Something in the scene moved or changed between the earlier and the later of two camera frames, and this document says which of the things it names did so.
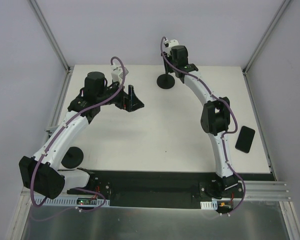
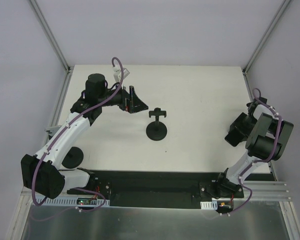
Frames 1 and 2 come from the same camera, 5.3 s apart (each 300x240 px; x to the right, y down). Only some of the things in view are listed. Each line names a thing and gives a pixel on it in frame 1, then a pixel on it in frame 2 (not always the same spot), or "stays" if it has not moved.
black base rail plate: [181, 189] stays
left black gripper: [126, 100] stays
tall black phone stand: [167, 80] → [156, 130]
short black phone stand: [73, 158] stays
